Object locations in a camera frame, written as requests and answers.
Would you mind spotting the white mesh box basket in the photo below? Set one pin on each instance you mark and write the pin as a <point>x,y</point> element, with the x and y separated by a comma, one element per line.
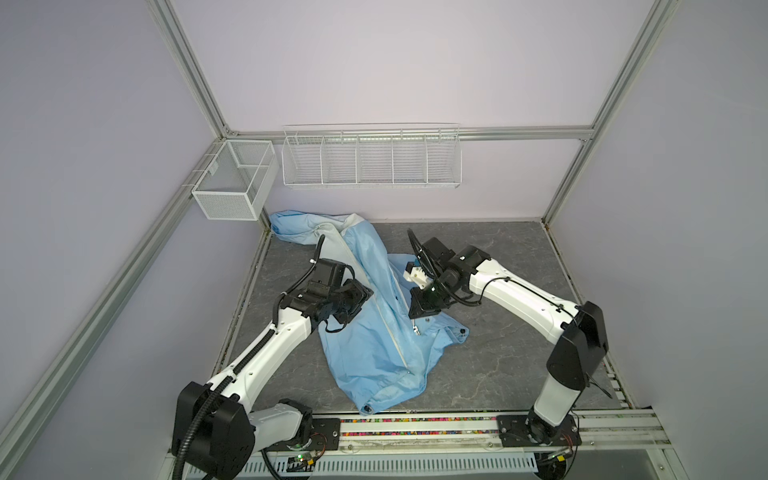
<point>237,180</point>

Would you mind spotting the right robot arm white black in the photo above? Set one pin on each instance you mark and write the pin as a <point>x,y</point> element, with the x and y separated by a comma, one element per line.
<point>577,332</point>

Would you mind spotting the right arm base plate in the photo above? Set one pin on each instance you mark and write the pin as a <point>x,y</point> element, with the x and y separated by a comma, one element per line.
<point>524,430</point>

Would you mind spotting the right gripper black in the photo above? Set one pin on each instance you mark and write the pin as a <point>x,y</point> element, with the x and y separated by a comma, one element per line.
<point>420,308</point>

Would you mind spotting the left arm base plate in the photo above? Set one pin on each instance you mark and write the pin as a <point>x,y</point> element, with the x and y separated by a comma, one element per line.
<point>321,434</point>

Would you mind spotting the white vent grille strip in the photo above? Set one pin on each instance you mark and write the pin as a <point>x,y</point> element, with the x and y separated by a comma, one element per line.
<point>401,466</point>

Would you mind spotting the white wire shelf basket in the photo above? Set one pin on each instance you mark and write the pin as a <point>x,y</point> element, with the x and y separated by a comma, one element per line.
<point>350,155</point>

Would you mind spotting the light blue jacket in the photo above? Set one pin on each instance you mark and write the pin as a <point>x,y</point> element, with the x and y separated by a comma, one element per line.
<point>382,358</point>

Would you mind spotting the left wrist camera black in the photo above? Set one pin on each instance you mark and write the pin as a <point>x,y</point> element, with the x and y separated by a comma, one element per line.
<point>326,277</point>

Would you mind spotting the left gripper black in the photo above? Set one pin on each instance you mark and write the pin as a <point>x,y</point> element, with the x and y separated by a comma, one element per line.
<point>360,294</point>

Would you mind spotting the aluminium mounting rail front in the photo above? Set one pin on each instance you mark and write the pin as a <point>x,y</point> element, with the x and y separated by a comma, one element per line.
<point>465,432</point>

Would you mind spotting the small green circuit board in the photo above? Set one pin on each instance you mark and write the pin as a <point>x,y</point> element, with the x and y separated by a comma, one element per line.
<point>301,464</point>

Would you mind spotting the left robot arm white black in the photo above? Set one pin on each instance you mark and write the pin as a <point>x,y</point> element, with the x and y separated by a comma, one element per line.
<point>216,428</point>

